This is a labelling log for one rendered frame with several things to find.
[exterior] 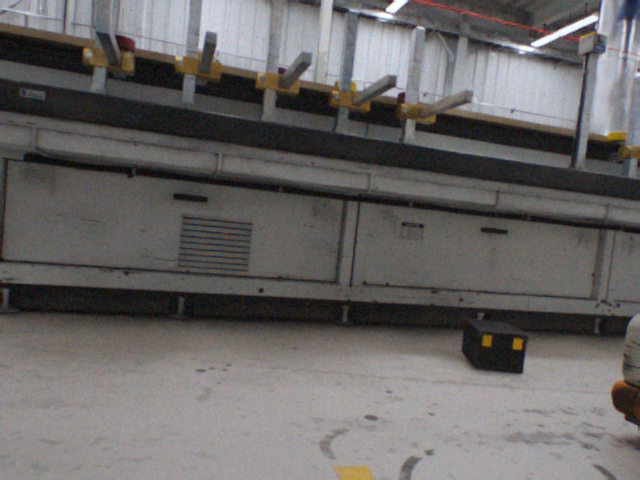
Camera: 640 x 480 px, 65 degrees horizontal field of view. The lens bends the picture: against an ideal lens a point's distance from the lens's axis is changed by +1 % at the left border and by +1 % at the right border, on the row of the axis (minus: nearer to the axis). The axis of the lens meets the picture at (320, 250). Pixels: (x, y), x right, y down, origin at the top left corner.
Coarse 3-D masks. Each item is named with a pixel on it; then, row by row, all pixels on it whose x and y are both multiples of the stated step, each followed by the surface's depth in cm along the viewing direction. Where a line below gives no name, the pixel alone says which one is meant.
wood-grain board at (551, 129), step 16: (0, 32) 152; (16, 32) 152; (32, 32) 154; (48, 32) 155; (80, 48) 160; (160, 64) 168; (240, 80) 177; (384, 96) 188; (448, 112) 196; (464, 112) 198; (512, 128) 210; (528, 128) 208; (544, 128) 209; (560, 128) 212; (608, 144) 224; (624, 144) 222
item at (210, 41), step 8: (208, 32) 125; (216, 32) 126; (208, 40) 125; (216, 40) 126; (208, 48) 129; (200, 56) 145; (208, 56) 136; (200, 64) 144; (208, 64) 143; (208, 72) 151; (200, 80) 161
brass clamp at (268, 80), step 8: (264, 72) 157; (272, 72) 158; (256, 80) 159; (264, 80) 157; (272, 80) 158; (256, 88) 159; (264, 88) 159; (272, 88) 158; (280, 88) 159; (296, 88) 160
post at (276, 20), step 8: (272, 0) 159; (280, 0) 158; (272, 8) 158; (280, 8) 158; (272, 16) 157; (280, 16) 158; (272, 24) 157; (280, 24) 158; (272, 32) 158; (280, 32) 158; (272, 40) 158; (280, 40) 158; (272, 48) 158; (280, 48) 159; (272, 56) 158; (272, 64) 158; (264, 96) 159; (272, 96) 159; (264, 104) 159; (272, 104) 159; (264, 112) 159; (272, 112) 160
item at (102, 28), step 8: (96, 24) 118; (104, 24) 118; (96, 32) 118; (104, 32) 118; (112, 32) 124; (104, 40) 124; (112, 40) 125; (104, 48) 130; (112, 48) 129; (112, 56) 136; (120, 56) 144; (112, 64) 144; (120, 64) 145; (120, 80) 158
